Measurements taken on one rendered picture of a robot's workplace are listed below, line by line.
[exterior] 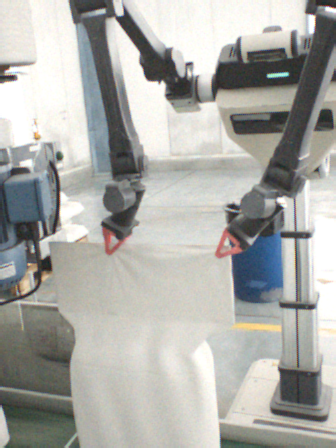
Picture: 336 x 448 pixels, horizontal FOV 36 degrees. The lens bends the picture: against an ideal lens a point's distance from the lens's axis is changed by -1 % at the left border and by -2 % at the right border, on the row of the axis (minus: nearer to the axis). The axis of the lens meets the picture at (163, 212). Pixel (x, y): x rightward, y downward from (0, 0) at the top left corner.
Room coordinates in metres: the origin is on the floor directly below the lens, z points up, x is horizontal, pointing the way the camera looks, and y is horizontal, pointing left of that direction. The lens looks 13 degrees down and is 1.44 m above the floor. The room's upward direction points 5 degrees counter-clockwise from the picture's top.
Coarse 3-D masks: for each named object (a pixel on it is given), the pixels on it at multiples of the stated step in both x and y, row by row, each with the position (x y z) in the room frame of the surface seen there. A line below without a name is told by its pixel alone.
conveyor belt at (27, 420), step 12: (12, 408) 1.65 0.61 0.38; (24, 408) 1.65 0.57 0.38; (12, 420) 1.58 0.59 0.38; (24, 420) 1.57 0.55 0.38; (36, 420) 1.57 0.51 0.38; (48, 420) 1.56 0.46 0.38; (60, 420) 1.55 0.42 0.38; (72, 420) 1.55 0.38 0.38; (12, 432) 1.51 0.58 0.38; (24, 432) 1.51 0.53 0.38; (36, 432) 1.50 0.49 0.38; (48, 432) 1.49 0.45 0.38; (60, 432) 1.49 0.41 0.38; (72, 432) 1.48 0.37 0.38; (12, 444) 1.45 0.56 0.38; (24, 444) 1.44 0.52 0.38; (36, 444) 1.44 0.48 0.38; (48, 444) 1.43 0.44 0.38; (60, 444) 1.43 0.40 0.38; (72, 444) 1.42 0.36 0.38; (228, 444) 1.35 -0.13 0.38; (240, 444) 1.35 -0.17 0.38; (252, 444) 1.34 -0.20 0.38
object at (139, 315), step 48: (96, 288) 1.29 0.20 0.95; (144, 288) 1.23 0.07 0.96; (192, 288) 1.19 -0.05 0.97; (96, 336) 1.25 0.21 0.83; (144, 336) 1.20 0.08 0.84; (192, 336) 1.17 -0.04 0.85; (96, 384) 1.21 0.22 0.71; (144, 384) 1.16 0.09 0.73; (192, 384) 1.13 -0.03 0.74; (96, 432) 1.21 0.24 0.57; (144, 432) 1.15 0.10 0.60; (192, 432) 1.12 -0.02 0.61
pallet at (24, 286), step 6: (78, 240) 4.78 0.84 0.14; (84, 240) 4.86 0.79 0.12; (30, 264) 4.13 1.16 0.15; (36, 264) 4.15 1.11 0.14; (30, 270) 3.99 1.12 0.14; (36, 270) 4.03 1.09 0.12; (48, 270) 4.31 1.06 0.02; (42, 276) 4.17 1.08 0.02; (48, 276) 4.19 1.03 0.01; (24, 282) 3.86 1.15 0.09; (36, 282) 4.03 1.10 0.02; (12, 288) 3.82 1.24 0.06; (18, 288) 3.80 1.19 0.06; (24, 288) 3.85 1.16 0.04; (12, 294) 3.83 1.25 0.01; (18, 294) 3.81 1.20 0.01
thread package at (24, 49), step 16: (0, 0) 1.09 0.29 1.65; (16, 0) 1.11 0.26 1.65; (0, 16) 1.09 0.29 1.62; (16, 16) 1.11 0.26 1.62; (0, 32) 1.08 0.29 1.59; (16, 32) 1.10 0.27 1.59; (32, 32) 1.15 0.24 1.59; (0, 48) 1.08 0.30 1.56; (16, 48) 1.10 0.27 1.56; (32, 48) 1.14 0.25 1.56; (0, 64) 1.10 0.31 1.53; (16, 64) 1.14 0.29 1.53; (32, 64) 1.20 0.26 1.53
